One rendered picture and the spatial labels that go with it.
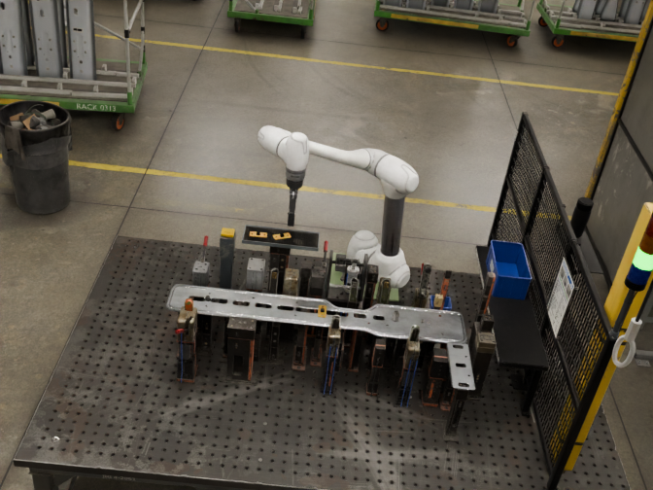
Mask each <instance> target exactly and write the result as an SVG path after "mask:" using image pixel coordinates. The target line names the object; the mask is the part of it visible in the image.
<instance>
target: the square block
mask: <svg viewBox="0 0 653 490"><path fill-rule="evenodd" d="M474 341H475V343H474V347H473V351H472V354H471V358H470V359H471V364H472V370H473V376H474V382H475V390H469V392H468V396H467V400H469V401H480V395H481V391H482V388H483V385H484V381H485V378H486V375H487V371H488V368H489V365H490V361H491V359H492V356H493V354H494V352H495V349H496V339H495V334H494V333H493V332H477V335H476V337H475V340H474Z"/></svg>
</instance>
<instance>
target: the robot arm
mask: <svg viewBox="0 0 653 490"><path fill-rule="evenodd" d="M258 141H259V143H260V144H261V146H262V147H263V148H264V149H265V150H267V151H268V152H270V153H271V154H273V155H275V156H278V157H280V158H281V159H282V160H283V161H284V163H285V164H286V178H287V182H286V185H287V186H288V187H289V188H290V206H289V210H290V212H289V213H288V214H289V216H288V226H289V227H293V226H294V215H295V213H294V211H295V203H296V199H297V194H298V189H299V188H301V187H302V185H303V179H304V178H305V171H306V165H307V162H308V158H309V154H312V155H315V156H318V157H321V158H326V159H329V160H332V161H335V162H339V163H343V164H347V165H350V166H353V167H356V168H358V169H362V170H366V171H367V172H368V173H370V174H371V175H373V176H375V177H376V178H378V179H379V180H380V183H381V186H382V189H383V193H384V194H385V201H384V213H383V225H382V236H381V245H380V244H379V243H378V239H377V237H376V236H375V235H374V234H373V233H372V232H370V231H368V230H360V231H358V232H357V233H356V234H355V235H353V237H352V238H351V240H350V242H349V245H348V249H347V255H346V259H350V258H353V259H360V261H361V263H363V259H364V254H368V264H376V265H379V276H378V282H379V281H380V277H388V278H391V287H392V288H395V289H397V288H401V287H403V286H404V285H406V283H407V282H408V281H409V278H410V269H409V267H408V265H407V264H406V261H405V257H404V254H403V251H402V250H401V249H400V248H399V247H400V237H401V229H402V219H403V210H404V200H405V197H406V196H407V195H408V194H409V193H412V192H414V191H415V190H416V188H417V187H418V184H419V176H418V174H417V172H416V171H415V170H414V169H413V168H412V167H411V166H410V165H409V164H407V163H406V162H404V161H403V160H401V159H399V158H398V157H394V156H392V155H390V154H388V153H385V152H383V151H381V150H376V149H359V150H354V151H343V150H338V149H335V148H332V147H329V146H325V145H322V144H318V143H315V142H311V141H308V138H307V136H306V135H305V134H303V133H301V132H294V133H290V132H289V131H286V130H284V129H282V128H279V127H275V126H272V125H267V126H264V127H263V128H262V129H261V130H260V131H259V132H258Z"/></svg>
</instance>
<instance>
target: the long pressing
mask: <svg viewBox="0 0 653 490"><path fill-rule="evenodd" d="M209 293H210V294H209ZM206 296H210V299H211V300H210V301H206ZM190 297H197V298H204V301H197V300H194V301H193V307H196V308H197V314H203V315H212V316H222V317H230V316H234V317H244V318H253V319H257V320H259V321H267V322H277V323H286V324H296V325H305V326H314V327H324V328H329V325H331V320H332V316H333V315H326V317H325V318H322V317H318V313H308V312H299V311H296V308H307V309H317V310H319V305H325V306H326V311H335V312H344V313H348V316H347V317H345V316H340V325H339V326H341V329H342V330H351V331H361V332H367V333H371V334H373V335H376V336H380V337H388V338H398V339H407V338H408V337H409V334H410V331H411V328H412V326H413V325H419V326H420V333H419V336H418V338H419V340H420V341H426V342H435V343H445V344H447V342H455V343H463V344H466V342H467V337H466V331H465V325H464V317H463V315H462V314H461V313H460V312H456V311H447V310H438V309H428V308H420V307H411V306H401V305H392V304H383V303H378V304H375V305H373V306H371V307H370V308H368V309H365V310H360V309H352V308H342V307H337V306H334V305H333V304H332V303H330V302H329V301H328V300H326V299H322V298H313V297H296V296H287V295H277V294H269V293H259V292H250V291H240V290H231V289H223V288H213V287H204V286H194V285H186V284H176V285H174V286H173V287H172V289H171V292H170V295H169V298H168V300H167V303H166V308H167V309H168V310H170V311H175V312H180V310H181V307H182V306H185V301H186V299H187V298H190ZM213 298H214V299H224V300H227V303H215V302H212V299H213ZM235 301H243V302H248V303H249V306H244V305H235V304H233V302H235ZM257 303H261V304H270V305H271V308H262V307H256V304H257ZM278 306H288V307H292V308H293V311H289V310H281V309H278ZM395 311H398V312H399V318H398V321H397V322H394V321H393V320H392V317H393V313H394V312H395ZM354 314H362V315H365V318H364V319H363V318H356V317H354ZM294 315H296V316H294ZM439 315H440V316H441V317H440V316H439ZM373 316H381V317H384V320H374V319H373ZM422 319H423V320H424V323H421V322H422ZM428 322H430V323H429V324H428ZM368 323H370V324H368ZM387 325H388V326H387ZM442 333H443V334H442Z"/></svg>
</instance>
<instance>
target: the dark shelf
mask: <svg viewBox="0 0 653 490"><path fill-rule="evenodd" d="M489 249H490V247H487V246H478V245H477V246H476V248H475V252H476V257H477V261H478V266H479V271H480V276H481V280H482V285H483V289H484V285H485V282H486V281H485V280H486V277H487V273H488V269H487V265H486V259H487V256H488V252H489ZM487 309H488V314H490V315H493V316H494V321H495V322H494V325H493V329H492V333H494V334H495V339H496V352H497V357H498V365H499V366H500V367H507V368H524V369H534V370H543V371H548V369H549V364H548V360H547V356H546V353H545V349H544V346H543V342H542V339H541V335H540V331H539V328H538V324H537V321H536V318H535V314H534V311H533V305H532V301H531V297H530V294H529V290H528V291H527V294H526V297H525V299H524V300H521V299H513V298H505V297H493V296H492V295H491V297H490V301H489V304H488V308H487Z"/></svg>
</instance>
